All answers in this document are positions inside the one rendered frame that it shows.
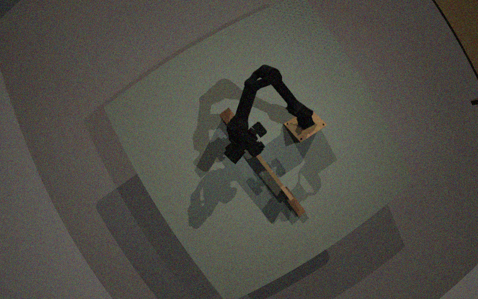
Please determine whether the long brown wooden rail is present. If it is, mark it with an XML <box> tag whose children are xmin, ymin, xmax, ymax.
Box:
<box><xmin>256</xmin><ymin>154</ymin><xmax>293</xmax><ymax>201</ymax></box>

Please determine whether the brown wooden post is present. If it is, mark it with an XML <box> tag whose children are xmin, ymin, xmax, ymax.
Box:
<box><xmin>219</xmin><ymin>108</ymin><xmax>305</xmax><ymax>217</ymax></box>

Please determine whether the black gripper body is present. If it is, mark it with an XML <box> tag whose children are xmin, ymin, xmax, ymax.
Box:
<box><xmin>225</xmin><ymin>121</ymin><xmax>267</xmax><ymax>150</ymax></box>

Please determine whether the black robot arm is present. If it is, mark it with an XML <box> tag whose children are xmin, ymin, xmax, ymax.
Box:
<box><xmin>224</xmin><ymin>65</ymin><xmax>315</xmax><ymax>164</ymax></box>

